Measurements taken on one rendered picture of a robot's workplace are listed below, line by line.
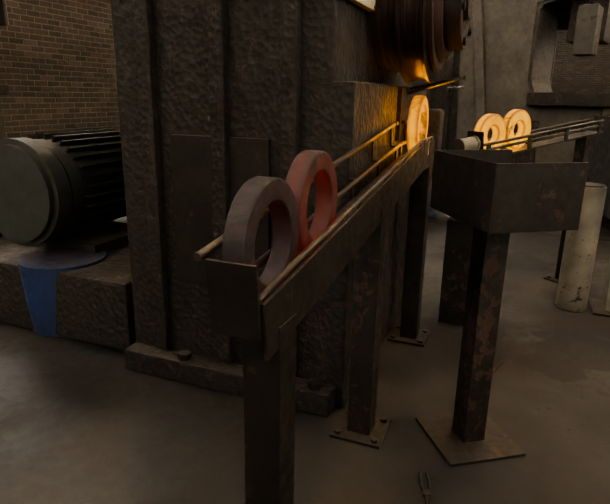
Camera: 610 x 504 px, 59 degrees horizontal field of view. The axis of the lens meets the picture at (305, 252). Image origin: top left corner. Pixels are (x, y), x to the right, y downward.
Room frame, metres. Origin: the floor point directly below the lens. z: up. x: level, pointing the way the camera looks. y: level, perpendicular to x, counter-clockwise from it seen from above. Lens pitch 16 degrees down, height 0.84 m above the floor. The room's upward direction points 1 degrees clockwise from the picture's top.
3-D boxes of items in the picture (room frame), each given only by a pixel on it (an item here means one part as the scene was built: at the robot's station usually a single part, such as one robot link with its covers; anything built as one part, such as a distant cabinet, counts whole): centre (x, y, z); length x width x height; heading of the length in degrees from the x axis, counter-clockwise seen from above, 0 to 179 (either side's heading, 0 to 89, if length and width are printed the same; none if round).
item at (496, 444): (1.19, -0.43, 0.36); 0.26 x 0.20 x 0.72; 13
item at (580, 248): (2.13, -1.12, 0.26); 0.12 x 0.12 x 0.52
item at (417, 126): (1.75, -0.35, 0.75); 0.18 x 0.03 x 0.18; 158
